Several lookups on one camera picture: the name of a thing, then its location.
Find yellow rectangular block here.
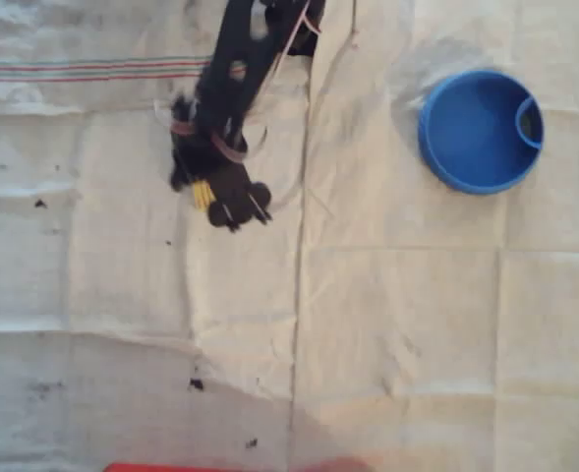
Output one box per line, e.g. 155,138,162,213
192,178,217,213

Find white cloth with coloured stripes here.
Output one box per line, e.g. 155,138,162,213
0,0,316,472

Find plain white cloth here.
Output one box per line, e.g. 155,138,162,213
288,0,579,472

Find blue round plastic bowl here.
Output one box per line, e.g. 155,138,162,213
417,69,546,196

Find red flat object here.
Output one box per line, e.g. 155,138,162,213
103,460,372,472

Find white thin cable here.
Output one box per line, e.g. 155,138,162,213
242,63,316,211

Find pinkish thin cable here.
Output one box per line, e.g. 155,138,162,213
271,0,322,73

